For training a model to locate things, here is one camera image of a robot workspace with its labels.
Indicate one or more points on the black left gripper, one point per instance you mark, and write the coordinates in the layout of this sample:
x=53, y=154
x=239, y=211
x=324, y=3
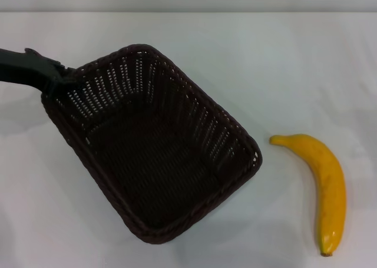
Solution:
x=23, y=67

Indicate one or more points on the yellow banana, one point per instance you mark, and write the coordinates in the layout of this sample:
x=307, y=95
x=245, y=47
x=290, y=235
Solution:
x=331, y=185

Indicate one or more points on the dark brown woven basket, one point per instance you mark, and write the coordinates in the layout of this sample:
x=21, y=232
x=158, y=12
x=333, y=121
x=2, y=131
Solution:
x=159, y=173

